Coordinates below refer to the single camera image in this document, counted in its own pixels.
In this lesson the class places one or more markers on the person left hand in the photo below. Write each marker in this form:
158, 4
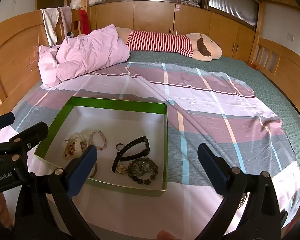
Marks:
5, 217

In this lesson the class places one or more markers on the person right hand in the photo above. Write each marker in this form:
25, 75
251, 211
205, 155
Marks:
165, 235

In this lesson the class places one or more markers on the striped plush doll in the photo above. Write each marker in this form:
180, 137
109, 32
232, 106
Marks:
194, 45

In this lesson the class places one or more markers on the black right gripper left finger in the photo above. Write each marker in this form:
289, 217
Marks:
78, 170

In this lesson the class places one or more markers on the white towel on headboard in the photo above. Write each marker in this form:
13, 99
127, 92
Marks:
50, 18

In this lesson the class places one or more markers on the wooden wall cabinets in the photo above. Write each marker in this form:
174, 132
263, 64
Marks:
235, 38

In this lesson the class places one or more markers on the wooden headboard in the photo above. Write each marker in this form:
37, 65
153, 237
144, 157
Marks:
20, 38

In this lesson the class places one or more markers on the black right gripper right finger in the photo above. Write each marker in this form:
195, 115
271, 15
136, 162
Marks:
218, 171

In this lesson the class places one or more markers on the green mattress cover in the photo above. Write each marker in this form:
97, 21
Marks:
265, 90

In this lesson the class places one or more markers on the plaid bed sheet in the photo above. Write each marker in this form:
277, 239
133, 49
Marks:
202, 107

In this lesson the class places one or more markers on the green cardboard box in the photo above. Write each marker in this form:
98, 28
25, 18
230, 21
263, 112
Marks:
109, 125

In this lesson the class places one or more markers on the pink quilt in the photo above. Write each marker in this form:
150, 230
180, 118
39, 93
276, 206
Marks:
78, 56

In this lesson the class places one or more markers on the black sunglasses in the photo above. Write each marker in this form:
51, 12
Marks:
135, 149

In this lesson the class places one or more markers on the red garment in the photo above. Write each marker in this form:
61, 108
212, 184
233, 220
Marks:
84, 22

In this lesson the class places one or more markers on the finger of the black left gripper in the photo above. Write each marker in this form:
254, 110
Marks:
6, 120
28, 139

